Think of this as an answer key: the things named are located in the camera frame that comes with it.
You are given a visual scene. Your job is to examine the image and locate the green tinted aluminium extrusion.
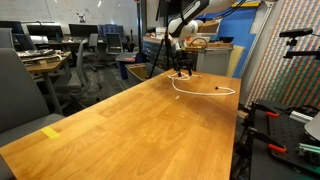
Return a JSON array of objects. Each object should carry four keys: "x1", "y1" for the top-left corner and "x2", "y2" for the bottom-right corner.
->
[{"x1": 297, "y1": 142, "x2": 320, "y2": 158}]

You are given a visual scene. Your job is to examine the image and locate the black bowl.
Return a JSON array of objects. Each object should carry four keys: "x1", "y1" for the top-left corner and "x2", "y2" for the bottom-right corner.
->
[{"x1": 219, "y1": 36, "x2": 235, "y2": 44}]

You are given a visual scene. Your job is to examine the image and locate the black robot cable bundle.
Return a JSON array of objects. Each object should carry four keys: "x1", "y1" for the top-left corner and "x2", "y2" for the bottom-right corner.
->
[{"x1": 164, "y1": 0, "x2": 248, "y2": 68}]

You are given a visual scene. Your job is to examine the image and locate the pile of papers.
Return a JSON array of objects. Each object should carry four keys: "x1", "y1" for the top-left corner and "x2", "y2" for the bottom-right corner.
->
[{"x1": 16, "y1": 48, "x2": 64, "y2": 64}]

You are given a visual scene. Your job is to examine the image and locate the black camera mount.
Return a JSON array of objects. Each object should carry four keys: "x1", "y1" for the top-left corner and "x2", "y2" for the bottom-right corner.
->
[{"x1": 283, "y1": 36, "x2": 320, "y2": 60}]

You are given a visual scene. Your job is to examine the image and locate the wooden desk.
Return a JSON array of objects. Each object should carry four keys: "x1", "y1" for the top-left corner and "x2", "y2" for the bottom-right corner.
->
[{"x1": 19, "y1": 49, "x2": 73, "y2": 116}]

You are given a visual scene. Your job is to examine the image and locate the black mesh office chair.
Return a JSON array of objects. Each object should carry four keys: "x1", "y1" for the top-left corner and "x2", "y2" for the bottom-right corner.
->
[{"x1": 105, "y1": 32, "x2": 124, "y2": 56}]

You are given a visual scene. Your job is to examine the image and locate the dark blue side table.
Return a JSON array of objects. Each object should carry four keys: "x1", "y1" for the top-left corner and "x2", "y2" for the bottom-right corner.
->
[{"x1": 114, "y1": 52, "x2": 139, "y2": 81}]

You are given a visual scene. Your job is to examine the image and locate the blue storage rack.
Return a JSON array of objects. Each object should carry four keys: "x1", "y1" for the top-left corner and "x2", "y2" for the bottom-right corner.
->
[{"x1": 98, "y1": 24, "x2": 125, "y2": 37}]

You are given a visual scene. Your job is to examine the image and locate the black external camera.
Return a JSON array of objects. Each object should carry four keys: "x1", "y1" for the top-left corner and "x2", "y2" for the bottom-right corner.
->
[{"x1": 279, "y1": 27, "x2": 314, "y2": 38}]

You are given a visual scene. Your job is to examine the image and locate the white rope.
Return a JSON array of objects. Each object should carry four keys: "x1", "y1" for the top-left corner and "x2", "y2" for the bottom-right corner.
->
[{"x1": 166, "y1": 70, "x2": 237, "y2": 97}]

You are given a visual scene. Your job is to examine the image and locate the multicolour patterned panel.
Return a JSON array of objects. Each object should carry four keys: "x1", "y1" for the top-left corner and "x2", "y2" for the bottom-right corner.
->
[{"x1": 244, "y1": 0, "x2": 320, "y2": 113}]

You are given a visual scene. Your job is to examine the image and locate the black stand frame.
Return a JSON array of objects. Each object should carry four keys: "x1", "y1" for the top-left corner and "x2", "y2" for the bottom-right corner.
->
[{"x1": 231, "y1": 99, "x2": 259, "y2": 180}]

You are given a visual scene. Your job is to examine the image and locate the grey cabinet with wooden top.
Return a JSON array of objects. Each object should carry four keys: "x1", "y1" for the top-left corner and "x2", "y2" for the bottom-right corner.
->
[{"x1": 142, "y1": 35, "x2": 234, "y2": 78}]

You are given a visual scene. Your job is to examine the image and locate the blue board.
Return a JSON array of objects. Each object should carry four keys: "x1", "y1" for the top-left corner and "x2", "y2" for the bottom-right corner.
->
[{"x1": 203, "y1": 3, "x2": 263, "y2": 79}]

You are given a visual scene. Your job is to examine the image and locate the small picture on whiteboard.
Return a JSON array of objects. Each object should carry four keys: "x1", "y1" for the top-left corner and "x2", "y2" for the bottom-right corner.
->
[{"x1": 76, "y1": 12, "x2": 87, "y2": 24}]

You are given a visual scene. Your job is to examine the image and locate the black computer monitor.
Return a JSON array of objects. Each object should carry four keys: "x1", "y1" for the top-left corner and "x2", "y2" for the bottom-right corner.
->
[
  {"x1": 26, "y1": 23, "x2": 64, "y2": 39},
  {"x1": 68, "y1": 23, "x2": 100, "y2": 38},
  {"x1": 0, "y1": 20, "x2": 25, "y2": 35}
]

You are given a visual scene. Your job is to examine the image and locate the brown cardboard box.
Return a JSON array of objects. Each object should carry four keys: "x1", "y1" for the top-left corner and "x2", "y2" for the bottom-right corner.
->
[{"x1": 199, "y1": 19, "x2": 222, "y2": 34}]

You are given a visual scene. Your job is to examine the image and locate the beige foam board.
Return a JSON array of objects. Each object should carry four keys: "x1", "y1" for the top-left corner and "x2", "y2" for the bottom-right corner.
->
[{"x1": 226, "y1": 44, "x2": 246, "y2": 78}]

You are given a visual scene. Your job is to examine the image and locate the grey metal plate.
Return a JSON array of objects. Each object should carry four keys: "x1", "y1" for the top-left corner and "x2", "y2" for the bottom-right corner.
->
[{"x1": 303, "y1": 111, "x2": 320, "y2": 142}]

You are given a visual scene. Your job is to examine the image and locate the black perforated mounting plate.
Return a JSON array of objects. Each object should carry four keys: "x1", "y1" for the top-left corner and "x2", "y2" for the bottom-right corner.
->
[{"x1": 266, "y1": 111, "x2": 320, "y2": 176}]

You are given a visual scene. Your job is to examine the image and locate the black tripod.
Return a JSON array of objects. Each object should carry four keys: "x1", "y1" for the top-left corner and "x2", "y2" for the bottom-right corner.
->
[{"x1": 148, "y1": 0, "x2": 176, "y2": 79}]

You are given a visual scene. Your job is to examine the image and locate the white aluminium rail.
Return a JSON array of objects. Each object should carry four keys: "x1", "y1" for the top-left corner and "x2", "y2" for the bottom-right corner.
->
[{"x1": 237, "y1": 0, "x2": 278, "y2": 79}]

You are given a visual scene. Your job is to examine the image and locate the whiteboard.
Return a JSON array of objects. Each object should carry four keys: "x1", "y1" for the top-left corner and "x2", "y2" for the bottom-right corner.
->
[{"x1": 0, "y1": 0, "x2": 138, "y2": 26}]

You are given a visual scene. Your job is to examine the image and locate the white containers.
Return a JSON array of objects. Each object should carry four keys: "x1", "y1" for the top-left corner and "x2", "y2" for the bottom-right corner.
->
[{"x1": 154, "y1": 27, "x2": 169, "y2": 38}]

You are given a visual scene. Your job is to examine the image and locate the large black wall screen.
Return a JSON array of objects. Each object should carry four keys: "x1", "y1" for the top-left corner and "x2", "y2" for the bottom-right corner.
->
[{"x1": 159, "y1": 0, "x2": 196, "y2": 17}]

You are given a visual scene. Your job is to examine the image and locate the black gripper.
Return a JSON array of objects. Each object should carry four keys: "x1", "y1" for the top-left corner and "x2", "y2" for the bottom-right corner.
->
[{"x1": 171, "y1": 49, "x2": 195, "y2": 79}]

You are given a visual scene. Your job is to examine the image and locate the thin black cable loop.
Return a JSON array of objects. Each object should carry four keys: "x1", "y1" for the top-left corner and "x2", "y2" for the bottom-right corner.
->
[{"x1": 286, "y1": 104, "x2": 320, "y2": 116}]

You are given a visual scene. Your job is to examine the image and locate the orange handled black clamp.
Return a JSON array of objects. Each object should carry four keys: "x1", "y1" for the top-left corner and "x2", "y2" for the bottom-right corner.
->
[
  {"x1": 253, "y1": 103, "x2": 280, "y2": 118},
  {"x1": 248, "y1": 126, "x2": 288, "y2": 154}
]

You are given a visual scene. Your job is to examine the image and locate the silver aluminium extrusion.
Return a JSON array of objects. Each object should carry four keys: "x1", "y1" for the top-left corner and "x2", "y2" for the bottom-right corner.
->
[{"x1": 289, "y1": 110, "x2": 314, "y2": 125}]

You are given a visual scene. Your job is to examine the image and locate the dark grey office chair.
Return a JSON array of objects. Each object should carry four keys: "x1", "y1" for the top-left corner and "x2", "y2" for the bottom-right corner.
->
[{"x1": 75, "y1": 39, "x2": 103, "y2": 101}]

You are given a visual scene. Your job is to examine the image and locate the yellow tape strip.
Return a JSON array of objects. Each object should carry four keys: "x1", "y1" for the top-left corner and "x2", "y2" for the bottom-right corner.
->
[{"x1": 40, "y1": 125, "x2": 62, "y2": 139}]

